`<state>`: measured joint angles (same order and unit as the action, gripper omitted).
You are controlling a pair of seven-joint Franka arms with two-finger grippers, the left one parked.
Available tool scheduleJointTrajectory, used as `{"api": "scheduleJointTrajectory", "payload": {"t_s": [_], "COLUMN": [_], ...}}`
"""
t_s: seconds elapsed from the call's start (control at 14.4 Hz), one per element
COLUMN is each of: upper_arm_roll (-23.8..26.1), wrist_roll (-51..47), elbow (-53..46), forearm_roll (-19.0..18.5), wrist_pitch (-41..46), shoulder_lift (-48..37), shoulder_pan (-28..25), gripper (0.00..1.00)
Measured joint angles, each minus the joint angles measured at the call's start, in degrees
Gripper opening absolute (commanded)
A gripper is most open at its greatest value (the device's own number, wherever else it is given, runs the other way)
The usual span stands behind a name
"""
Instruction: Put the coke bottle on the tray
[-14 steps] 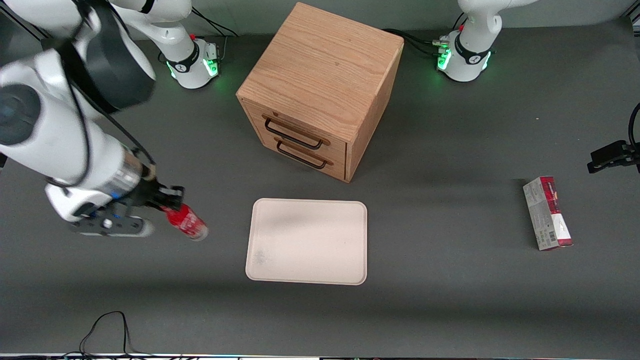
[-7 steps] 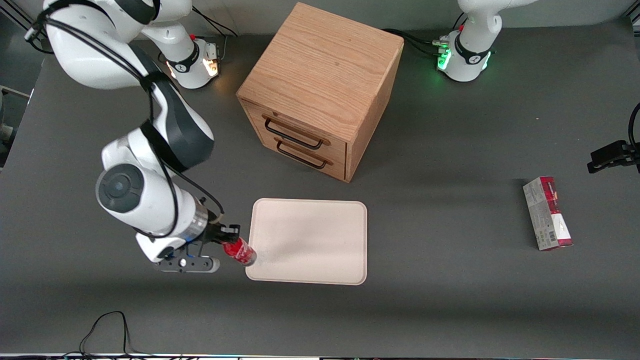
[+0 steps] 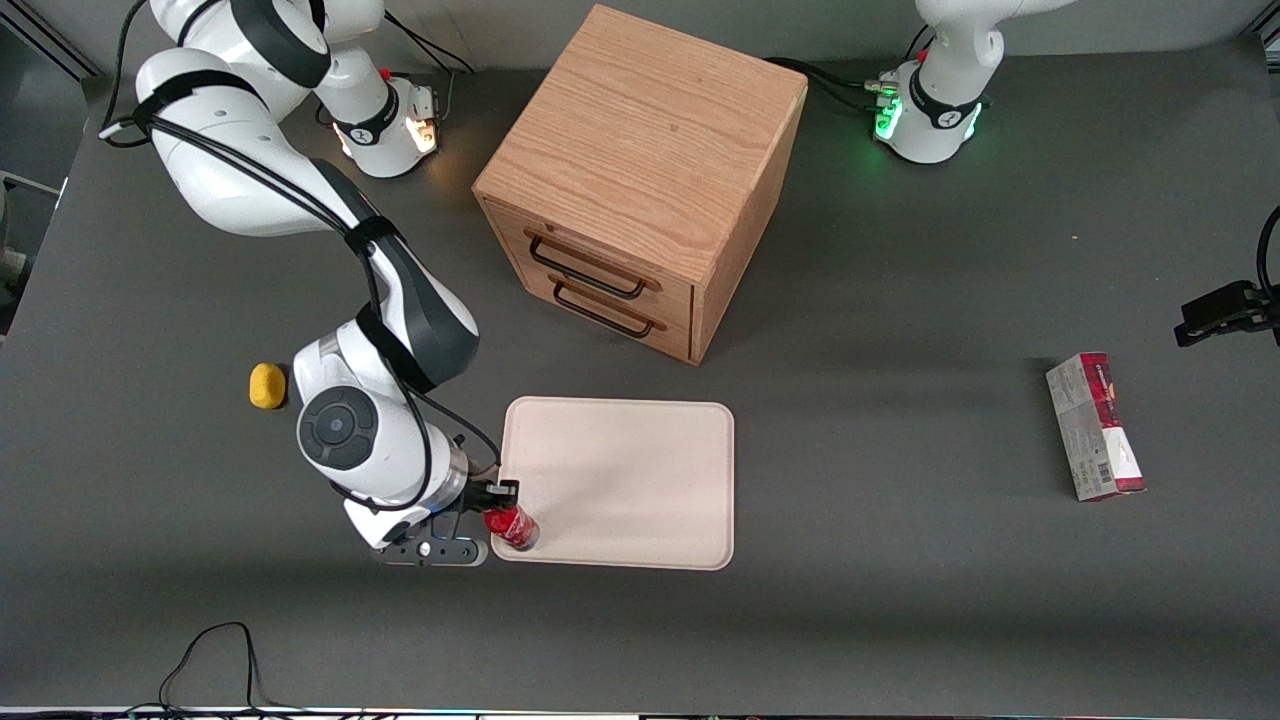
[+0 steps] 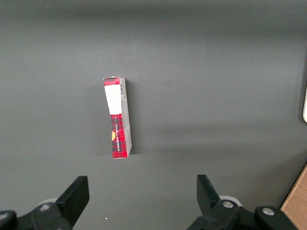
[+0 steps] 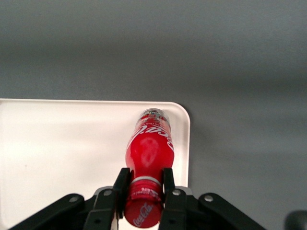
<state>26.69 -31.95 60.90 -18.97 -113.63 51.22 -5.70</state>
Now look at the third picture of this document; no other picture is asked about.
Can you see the red coke bottle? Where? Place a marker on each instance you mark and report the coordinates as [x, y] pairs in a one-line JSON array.
[[518, 528]]

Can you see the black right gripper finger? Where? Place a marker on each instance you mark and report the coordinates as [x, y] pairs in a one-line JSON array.
[[495, 490], [474, 522]]

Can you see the wooden drawer front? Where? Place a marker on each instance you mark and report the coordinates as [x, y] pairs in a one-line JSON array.
[[600, 262], [640, 322]]

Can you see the red and grey carton box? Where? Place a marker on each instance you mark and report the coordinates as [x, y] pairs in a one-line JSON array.
[[1095, 425]]

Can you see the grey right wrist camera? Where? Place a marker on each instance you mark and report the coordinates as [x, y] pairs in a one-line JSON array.
[[430, 553]]

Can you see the beige plastic tray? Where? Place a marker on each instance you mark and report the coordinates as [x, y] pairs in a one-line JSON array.
[[630, 470]]

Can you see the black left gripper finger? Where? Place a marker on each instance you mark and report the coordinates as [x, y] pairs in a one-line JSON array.
[[1215, 302], [1205, 332]]

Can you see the oak wooden drawer cabinet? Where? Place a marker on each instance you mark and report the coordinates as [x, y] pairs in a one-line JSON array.
[[650, 130]]

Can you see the yellow lemon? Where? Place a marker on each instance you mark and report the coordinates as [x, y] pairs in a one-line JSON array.
[[266, 386]]

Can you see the aluminium frame rail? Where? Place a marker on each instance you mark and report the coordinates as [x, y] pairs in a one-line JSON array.
[[55, 50], [1265, 38]]

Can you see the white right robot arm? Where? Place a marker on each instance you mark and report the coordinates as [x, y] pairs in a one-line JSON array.
[[260, 170]]

